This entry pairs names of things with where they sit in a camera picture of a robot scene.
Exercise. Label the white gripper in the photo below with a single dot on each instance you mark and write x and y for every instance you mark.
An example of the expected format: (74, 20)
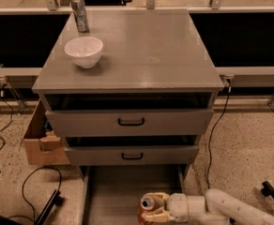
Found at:
(176, 206)

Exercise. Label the red coke can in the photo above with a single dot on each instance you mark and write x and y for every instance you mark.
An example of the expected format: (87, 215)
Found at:
(146, 204)

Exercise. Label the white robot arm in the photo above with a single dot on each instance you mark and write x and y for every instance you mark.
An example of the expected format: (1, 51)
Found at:
(214, 208)

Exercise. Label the grey open bottom drawer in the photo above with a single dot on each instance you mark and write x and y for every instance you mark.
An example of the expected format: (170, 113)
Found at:
(112, 193)

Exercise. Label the grey middle drawer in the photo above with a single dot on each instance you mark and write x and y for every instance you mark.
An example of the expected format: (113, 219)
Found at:
(131, 155)

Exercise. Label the grey top drawer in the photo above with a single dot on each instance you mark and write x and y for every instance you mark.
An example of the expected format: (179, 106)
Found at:
(116, 123)

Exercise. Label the grey drawer cabinet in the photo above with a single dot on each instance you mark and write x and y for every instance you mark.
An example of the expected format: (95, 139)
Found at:
(152, 60)

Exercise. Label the tall silver drink can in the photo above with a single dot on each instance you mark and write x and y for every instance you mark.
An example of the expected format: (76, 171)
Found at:
(79, 11)

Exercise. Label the black stand leg left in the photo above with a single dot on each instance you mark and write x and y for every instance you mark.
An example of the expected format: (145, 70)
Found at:
(55, 199)

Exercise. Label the black stand leg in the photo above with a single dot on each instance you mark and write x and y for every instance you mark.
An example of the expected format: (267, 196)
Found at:
(267, 189)
(55, 199)

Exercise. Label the black stand leg right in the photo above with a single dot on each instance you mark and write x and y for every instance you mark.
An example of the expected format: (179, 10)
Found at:
(267, 189)

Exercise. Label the brown cardboard box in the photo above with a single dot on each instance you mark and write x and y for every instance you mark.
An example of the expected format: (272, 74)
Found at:
(42, 146)

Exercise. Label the white ceramic bowl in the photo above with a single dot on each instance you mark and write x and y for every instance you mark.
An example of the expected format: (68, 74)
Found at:
(84, 52)

